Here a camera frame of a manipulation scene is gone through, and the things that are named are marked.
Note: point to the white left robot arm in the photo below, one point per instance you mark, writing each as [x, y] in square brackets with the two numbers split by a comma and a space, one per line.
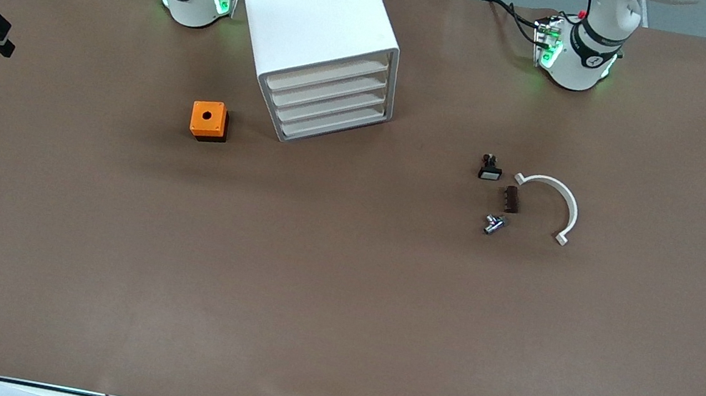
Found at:
[588, 58]

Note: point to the orange button box with hole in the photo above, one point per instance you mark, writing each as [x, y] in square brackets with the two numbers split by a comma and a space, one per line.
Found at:
[201, 122]

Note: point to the brown table cover sheet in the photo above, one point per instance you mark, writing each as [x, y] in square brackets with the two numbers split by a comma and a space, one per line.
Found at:
[310, 277]

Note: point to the black pushbutton white square cap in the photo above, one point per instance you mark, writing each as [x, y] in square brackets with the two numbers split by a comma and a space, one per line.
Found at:
[489, 173]

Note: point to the chrome metal tee fitting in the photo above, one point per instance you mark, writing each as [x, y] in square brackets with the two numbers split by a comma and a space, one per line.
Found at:
[492, 226]

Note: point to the dark brown cylinder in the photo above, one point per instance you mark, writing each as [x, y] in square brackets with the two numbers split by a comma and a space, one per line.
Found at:
[512, 200]

